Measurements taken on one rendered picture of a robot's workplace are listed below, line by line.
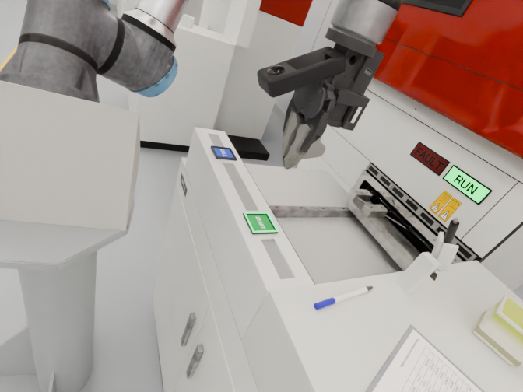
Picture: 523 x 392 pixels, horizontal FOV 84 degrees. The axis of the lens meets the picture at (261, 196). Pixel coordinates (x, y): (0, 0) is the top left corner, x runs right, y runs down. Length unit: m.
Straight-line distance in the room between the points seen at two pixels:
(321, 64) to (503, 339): 0.53
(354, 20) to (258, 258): 0.37
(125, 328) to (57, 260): 0.89
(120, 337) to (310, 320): 1.12
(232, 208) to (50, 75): 0.37
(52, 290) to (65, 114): 0.44
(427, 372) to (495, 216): 0.50
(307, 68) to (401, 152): 0.69
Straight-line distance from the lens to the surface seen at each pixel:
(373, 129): 1.14
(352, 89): 0.47
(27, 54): 0.62
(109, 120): 0.55
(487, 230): 0.93
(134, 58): 0.68
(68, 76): 0.59
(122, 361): 1.44
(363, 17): 0.43
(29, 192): 0.67
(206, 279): 0.73
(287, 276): 0.51
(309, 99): 0.45
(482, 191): 0.93
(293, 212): 0.87
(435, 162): 0.99
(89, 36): 0.65
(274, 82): 0.39
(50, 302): 0.89
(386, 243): 0.93
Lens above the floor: 1.31
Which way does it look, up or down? 32 degrees down
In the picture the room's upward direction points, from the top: 23 degrees clockwise
